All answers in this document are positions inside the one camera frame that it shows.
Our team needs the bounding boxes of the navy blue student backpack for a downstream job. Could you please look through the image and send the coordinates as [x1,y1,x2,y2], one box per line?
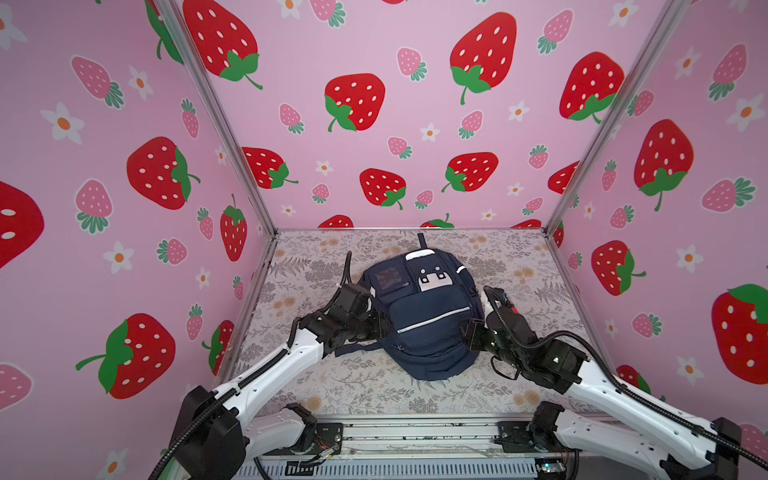
[335,233,483,381]

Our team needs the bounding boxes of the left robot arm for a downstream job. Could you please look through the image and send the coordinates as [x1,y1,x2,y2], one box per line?
[150,283,386,479]

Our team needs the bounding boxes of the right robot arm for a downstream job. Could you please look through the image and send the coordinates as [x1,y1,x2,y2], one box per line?
[460,303,741,479]

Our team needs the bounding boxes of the floral table cloth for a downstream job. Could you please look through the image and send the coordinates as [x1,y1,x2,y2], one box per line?
[236,230,598,416]

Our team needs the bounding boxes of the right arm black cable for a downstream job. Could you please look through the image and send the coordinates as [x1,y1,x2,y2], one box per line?
[482,285,768,472]

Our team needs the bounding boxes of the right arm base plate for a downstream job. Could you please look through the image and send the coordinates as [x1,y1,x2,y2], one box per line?
[493,421,571,453]

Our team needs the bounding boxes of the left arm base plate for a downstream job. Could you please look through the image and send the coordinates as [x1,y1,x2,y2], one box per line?
[290,422,344,456]

